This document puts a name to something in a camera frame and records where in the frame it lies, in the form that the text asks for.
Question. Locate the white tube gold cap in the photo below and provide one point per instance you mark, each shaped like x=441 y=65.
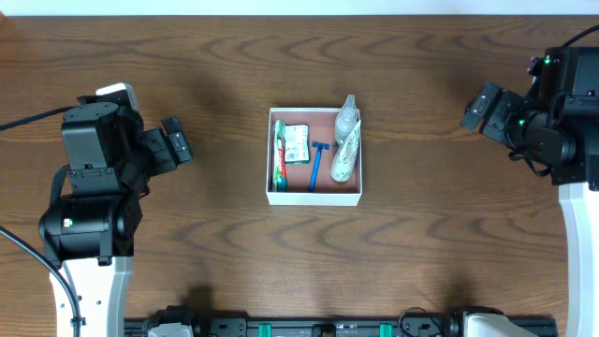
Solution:
x=345 y=158

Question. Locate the blue disposable razor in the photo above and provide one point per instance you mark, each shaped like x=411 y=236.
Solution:
x=320 y=147

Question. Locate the green white toothbrush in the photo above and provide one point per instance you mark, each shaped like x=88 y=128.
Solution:
x=278 y=133

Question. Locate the white box pink interior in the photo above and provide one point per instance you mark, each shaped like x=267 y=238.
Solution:
x=327 y=192

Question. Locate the green white soap bar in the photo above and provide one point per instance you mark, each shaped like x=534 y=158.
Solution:
x=297 y=150

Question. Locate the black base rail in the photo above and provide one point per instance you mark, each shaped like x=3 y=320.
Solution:
x=415 y=321

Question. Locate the teal toothpaste tube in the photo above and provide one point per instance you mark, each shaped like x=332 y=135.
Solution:
x=280 y=180

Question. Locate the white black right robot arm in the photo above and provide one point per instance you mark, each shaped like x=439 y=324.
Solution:
x=577 y=184

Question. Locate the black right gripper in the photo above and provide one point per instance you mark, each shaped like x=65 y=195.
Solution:
x=501 y=120

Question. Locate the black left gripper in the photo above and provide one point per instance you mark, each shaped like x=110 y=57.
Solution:
x=159 y=147

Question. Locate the blue liquid clear bottle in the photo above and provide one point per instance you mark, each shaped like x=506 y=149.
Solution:
x=346 y=120

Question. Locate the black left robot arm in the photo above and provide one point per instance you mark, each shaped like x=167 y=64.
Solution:
x=88 y=230

